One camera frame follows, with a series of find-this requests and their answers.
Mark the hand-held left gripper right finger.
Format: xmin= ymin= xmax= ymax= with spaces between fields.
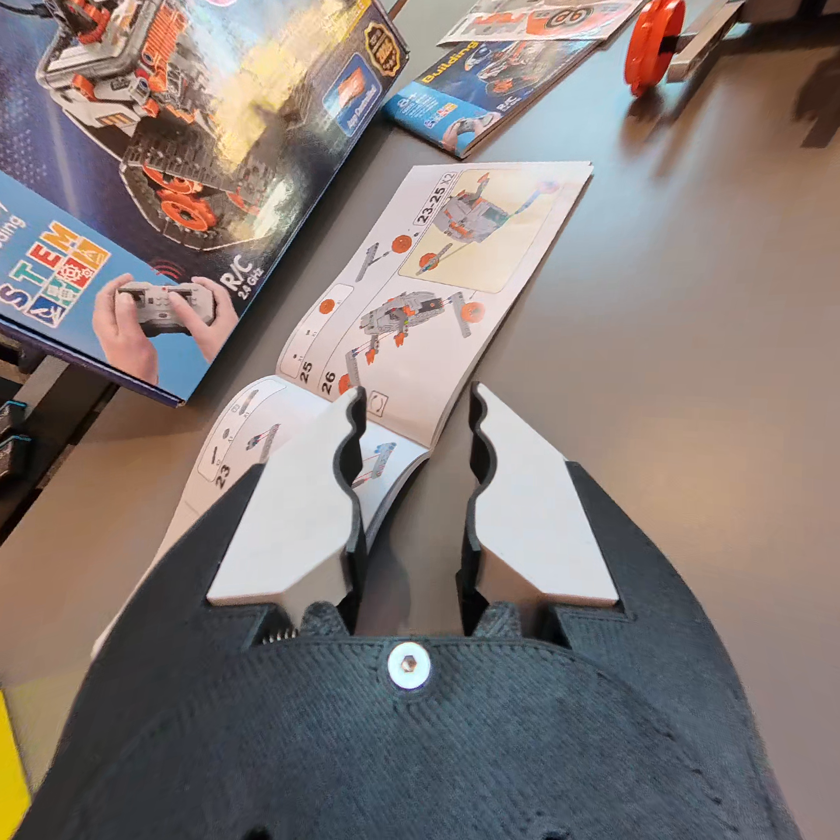
xmin=457 ymin=382 xmax=621 ymax=634

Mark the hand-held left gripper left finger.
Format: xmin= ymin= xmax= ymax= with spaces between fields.
xmin=206 ymin=386 xmax=368 ymax=634

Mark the orange wheel grey beam leg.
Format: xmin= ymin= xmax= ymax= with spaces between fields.
xmin=623 ymin=0 xmax=749 ymax=99

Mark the grey desk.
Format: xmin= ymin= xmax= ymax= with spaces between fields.
xmin=0 ymin=0 xmax=840 ymax=828

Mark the white instruction booklet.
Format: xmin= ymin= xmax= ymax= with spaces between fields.
xmin=92 ymin=161 xmax=595 ymax=657

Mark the small black blue box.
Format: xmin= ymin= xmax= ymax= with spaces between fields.
xmin=0 ymin=400 xmax=32 ymax=487

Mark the blue robot kit box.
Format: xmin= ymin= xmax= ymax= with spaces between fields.
xmin=0 ymin=0 xmax=409 ymax=408

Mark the yellow plastic bin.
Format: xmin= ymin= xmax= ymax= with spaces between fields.
xmin=0 ymin=689 xmax=32 ymax=840

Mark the blue cover booklet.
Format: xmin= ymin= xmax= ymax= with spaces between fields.
xmin=382 ymin=39 xmax=601 ymax=160

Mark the orange grey sticker sheet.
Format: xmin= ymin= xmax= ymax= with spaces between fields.
xmin=438 ymin=0 xmax=647 ymax=46

